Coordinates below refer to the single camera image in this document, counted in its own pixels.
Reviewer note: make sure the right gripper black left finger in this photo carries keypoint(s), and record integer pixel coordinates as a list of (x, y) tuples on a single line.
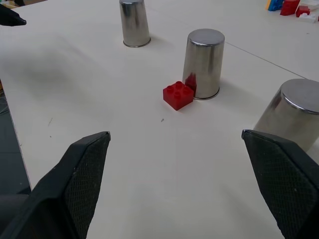
[(74, 189)]

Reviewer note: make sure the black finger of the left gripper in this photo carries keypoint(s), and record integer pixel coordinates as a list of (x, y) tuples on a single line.
[(10, 17)]

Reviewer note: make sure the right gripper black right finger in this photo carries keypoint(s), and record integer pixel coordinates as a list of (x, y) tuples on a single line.
[(286, 184)]

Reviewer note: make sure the stainless steel cup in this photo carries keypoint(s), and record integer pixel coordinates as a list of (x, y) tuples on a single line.
[(291, 114), (204, 62), (134, 22)]

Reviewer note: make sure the red toy building brick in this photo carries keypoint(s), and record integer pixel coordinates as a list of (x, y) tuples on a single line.
[(177, 95)]

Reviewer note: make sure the white toy building brick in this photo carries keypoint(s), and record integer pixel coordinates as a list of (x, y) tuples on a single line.
[(308, 18)]

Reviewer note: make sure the small red toy brick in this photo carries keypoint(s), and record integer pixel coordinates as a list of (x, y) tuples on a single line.
[(302, 11)]

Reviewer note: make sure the large red toy brick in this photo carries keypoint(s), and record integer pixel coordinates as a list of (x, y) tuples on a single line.
[(289, 7)]

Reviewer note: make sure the blue toy building brick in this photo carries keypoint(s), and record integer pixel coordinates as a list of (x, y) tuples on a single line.
[(276, 4)]

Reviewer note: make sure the yellow toy building brick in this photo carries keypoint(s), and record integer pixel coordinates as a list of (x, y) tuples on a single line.
[(268, 4)]

